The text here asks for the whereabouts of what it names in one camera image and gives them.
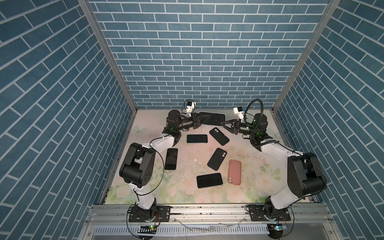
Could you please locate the black phone case upper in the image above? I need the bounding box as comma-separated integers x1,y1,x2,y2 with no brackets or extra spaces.
209,128,230,146

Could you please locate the left controller board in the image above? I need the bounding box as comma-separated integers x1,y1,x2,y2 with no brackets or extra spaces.
138,225,158,235

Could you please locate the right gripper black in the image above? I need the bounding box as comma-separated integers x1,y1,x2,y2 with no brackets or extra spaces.
221,120,258,138

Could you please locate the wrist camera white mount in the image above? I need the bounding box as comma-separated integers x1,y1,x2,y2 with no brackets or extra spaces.
184,100,196,114
233,107,245,120

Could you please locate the controller board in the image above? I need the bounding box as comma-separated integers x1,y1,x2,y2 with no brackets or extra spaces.
267,224,284,240
138,225,158,235

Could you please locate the black phone left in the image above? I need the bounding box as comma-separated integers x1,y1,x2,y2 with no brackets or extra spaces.
165,148,178,170

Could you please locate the black phone case middle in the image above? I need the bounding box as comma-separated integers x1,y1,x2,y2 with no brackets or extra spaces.
207,148,227,171

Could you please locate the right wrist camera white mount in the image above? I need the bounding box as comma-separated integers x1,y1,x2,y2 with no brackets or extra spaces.
233,107,245,120

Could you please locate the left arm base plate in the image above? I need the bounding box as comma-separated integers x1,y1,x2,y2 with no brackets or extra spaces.
128,206,171,223

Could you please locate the black phone case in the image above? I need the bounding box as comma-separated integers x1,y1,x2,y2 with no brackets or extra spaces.
209,128,230,146
207,148,227,171

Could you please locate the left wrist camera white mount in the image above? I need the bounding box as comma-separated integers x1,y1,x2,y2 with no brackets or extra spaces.
184,100,196,114

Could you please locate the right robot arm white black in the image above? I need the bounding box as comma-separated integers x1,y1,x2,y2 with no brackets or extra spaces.
221,114,327,212

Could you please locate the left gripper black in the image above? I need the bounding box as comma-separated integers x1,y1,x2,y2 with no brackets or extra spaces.
174,114,209,133

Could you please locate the black phone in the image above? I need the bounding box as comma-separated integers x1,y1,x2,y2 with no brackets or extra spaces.
165,148,178,170
187,135,208,144
197,173,223,189

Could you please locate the right controller board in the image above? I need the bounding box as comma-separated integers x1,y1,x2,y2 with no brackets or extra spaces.
267,224,284,240

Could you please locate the pink phone case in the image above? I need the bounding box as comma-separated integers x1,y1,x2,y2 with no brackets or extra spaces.
228,160,242,186

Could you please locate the blue phone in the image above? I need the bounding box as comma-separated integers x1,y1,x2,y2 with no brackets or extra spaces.
199,112,226,127

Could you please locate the black phone upper centre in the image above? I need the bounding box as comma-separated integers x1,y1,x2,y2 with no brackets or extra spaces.
187,135,208,144

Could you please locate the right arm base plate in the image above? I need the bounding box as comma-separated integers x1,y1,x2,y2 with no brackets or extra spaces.
244,204,291,222

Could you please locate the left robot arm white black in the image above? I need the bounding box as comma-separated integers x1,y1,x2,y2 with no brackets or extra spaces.
119,110,210,214

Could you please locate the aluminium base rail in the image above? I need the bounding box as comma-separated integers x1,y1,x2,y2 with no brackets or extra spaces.
80,203,342,240

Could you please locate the black phone lower centre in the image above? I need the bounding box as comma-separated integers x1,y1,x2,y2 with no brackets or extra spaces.
197,173,223,189

